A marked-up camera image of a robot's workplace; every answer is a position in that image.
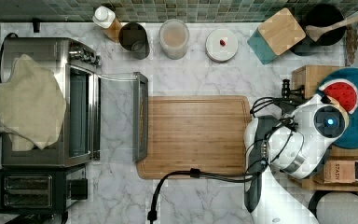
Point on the beige folded cloth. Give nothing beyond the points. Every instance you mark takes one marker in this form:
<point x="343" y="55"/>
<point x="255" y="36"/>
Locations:
<point x="32" y="106"/>

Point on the teal wooden knife block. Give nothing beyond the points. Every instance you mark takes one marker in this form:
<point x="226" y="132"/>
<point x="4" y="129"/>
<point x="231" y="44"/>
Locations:
<point x="275" y="36"/>

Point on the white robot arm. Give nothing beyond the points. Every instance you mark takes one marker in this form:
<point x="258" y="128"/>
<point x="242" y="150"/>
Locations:
<point x="297" y="143"/>

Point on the wooden cutting board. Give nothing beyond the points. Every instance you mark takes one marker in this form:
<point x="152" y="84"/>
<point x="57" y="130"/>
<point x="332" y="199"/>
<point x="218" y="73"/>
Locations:
<point x="203" y="132"/>

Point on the toy watermelon slice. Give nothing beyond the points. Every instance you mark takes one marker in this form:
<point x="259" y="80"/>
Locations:
<point x="342" y="90"/>

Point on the white cap bottle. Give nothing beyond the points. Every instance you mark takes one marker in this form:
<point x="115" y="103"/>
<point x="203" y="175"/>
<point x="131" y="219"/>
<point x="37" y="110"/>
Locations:
<point x="107" y="20"/>

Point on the Stash tea box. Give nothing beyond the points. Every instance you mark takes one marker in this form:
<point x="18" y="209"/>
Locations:
<point x="338" y="172"/>

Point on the dark metal cup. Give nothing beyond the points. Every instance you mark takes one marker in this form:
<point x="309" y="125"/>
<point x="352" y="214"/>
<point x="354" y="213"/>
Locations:
<point x="133" y="37"/>

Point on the white round lid container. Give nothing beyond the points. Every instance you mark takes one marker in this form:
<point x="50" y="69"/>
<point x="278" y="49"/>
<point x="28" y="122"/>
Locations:
<point x="221" y="45"/>

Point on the black two-slot toaster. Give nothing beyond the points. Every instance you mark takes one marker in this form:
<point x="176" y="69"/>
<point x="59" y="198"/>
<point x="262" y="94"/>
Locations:
<point x="42" y="191"/>

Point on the white bowl black rim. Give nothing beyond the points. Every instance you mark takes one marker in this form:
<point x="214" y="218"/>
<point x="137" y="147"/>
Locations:
<point x="334" y="207"/>

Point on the wooden spoon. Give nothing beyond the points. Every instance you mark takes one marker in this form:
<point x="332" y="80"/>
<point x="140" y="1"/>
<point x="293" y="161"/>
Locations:
<point x="315" y="33"/>

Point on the frosted plastic container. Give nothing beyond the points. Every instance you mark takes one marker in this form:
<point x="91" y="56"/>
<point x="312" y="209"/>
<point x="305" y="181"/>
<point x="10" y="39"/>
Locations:
<point x="173" y="38"/>

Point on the stainless steel toaster oven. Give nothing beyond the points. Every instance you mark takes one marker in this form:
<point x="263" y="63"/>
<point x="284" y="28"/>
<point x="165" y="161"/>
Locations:
<point x="74" y="65"/>

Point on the black wall plug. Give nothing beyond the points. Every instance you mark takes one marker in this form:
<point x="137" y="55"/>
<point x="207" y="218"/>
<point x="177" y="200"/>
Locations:
<point x="36" y="25"/>

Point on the wooden drawer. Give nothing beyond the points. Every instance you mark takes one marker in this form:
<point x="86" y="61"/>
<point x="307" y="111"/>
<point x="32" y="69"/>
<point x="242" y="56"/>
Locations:
<point x="310" y="77"/>

